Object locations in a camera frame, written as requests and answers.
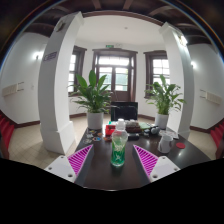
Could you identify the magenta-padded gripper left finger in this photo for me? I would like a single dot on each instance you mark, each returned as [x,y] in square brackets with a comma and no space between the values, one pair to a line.
[63,168]

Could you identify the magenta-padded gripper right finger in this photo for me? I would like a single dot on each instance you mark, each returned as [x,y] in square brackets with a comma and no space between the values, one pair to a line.
[161,168]

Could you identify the clear green-labelled drink bottle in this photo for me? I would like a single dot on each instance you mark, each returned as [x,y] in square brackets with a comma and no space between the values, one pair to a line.
[119,146]

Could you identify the white mug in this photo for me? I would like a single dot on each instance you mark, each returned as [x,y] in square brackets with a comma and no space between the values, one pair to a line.
[164,144]

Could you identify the flat round red coaster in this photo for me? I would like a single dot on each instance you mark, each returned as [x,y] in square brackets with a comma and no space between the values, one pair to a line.
[180,145]

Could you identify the white printed paper leaflet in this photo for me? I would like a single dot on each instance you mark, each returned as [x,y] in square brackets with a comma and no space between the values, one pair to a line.
[170,134]

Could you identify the grey-headed handheld microphone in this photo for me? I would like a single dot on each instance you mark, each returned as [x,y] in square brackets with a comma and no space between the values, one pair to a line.
[155,130]
[148,131]

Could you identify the small black device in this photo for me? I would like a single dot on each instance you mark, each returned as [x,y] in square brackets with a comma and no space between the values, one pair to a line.
[133,136]

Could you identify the green cloth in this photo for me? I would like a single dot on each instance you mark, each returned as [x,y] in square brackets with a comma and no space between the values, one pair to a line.
[144,125]

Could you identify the brown basket of snacks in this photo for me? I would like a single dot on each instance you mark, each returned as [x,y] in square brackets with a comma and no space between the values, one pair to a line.
[133,126]

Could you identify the red box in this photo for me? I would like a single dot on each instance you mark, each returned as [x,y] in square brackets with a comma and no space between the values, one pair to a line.
[109,130]

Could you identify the red carpeted staircase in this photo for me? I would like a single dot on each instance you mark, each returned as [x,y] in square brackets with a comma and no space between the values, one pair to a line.
[218,135]
[6,131]

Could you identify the leafy plant in white pot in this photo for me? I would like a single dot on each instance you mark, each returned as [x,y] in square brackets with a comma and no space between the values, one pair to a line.
[164,100]
[95,96]

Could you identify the dark wooden framed window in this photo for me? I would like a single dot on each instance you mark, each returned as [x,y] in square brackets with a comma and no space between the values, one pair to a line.
[74,66]
[160,68]

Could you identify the white wall radiator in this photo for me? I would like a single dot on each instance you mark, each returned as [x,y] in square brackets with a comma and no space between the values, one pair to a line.
[213,97]
[10,90]

